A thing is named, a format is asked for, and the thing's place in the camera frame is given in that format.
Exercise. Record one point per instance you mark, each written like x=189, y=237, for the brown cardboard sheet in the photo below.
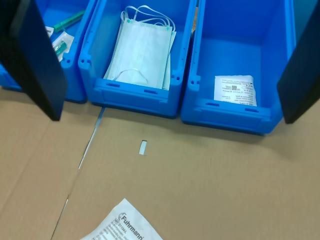
x=200, y=175
x=25, y=162

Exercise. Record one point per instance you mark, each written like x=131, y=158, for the long white printed packet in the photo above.
x=49, y=31

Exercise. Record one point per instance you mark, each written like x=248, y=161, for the green capped tube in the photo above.
x=67, y=22

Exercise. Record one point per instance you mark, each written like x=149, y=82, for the white face mask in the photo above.
x=168, y=75
x=140, y=50

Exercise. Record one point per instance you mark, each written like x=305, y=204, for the white printed cotton packet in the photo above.
x=235, y=87

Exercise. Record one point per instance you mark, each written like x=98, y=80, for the clear packet with green needle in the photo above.
x=63, y=45

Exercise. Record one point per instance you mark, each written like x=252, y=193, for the blue plastic bin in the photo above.
x=225, y=117
x=135, y=102
x=75, y=82

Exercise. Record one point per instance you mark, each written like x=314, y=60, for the white Fuhrmann cotton packet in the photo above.
x=120, y=225

